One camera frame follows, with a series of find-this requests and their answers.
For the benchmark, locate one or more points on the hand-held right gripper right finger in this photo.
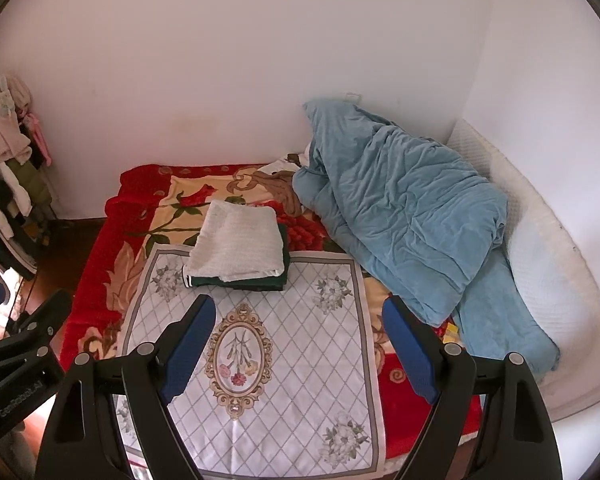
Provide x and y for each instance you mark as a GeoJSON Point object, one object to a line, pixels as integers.
{"type": "Point", "coordinates": [410, 350]}

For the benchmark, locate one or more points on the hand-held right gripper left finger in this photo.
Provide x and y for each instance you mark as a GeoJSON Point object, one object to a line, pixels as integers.
{"type": "Point", "coordinates": [190, 345]}

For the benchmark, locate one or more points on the dark green garment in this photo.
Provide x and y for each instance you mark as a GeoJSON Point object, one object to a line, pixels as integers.
{"type": "Point", "coordinates": [260, 282]}

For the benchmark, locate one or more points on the white fleece sweater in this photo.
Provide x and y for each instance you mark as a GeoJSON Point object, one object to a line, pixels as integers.
{"type": "Point", "coordinates": [235, 242]}

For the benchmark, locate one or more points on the rack of hanging clothes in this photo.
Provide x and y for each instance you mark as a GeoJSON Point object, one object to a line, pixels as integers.
{"type": "Point", "coordinates": [5, 170]}

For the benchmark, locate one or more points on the small yellow item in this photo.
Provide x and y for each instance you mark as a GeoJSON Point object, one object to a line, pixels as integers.
{"type": "Point", "coordinates": [451, 331]}

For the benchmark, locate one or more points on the red floral blanket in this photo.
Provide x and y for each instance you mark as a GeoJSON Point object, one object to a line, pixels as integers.
{"type": "Point", "coordinates": [95, 280]}

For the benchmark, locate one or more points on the white quilted floral mat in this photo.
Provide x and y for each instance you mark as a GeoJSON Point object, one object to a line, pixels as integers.
{"type": "Point", "coordinates": [300, 350]}

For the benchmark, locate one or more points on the blue duvet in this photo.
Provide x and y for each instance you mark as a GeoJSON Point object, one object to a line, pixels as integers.
{"type": "Point", "coordinates": [405, 225]}

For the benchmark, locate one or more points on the white pillow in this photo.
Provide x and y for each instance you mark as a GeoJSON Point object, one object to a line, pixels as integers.
{"type": "Point", "coordinates": [550, 285]}

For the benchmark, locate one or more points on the white padded mattress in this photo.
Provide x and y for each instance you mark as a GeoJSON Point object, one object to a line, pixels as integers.
{"type": "Point", "coordinates": [570, 240]}

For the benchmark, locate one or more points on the white cloth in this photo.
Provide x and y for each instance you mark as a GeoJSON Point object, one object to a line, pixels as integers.
{"type": "Point", "coordinates": [280, 164]}

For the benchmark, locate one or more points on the white wall socket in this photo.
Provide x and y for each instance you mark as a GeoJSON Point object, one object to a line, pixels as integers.
{"type": "Point", "coordinates": [352, 96]}

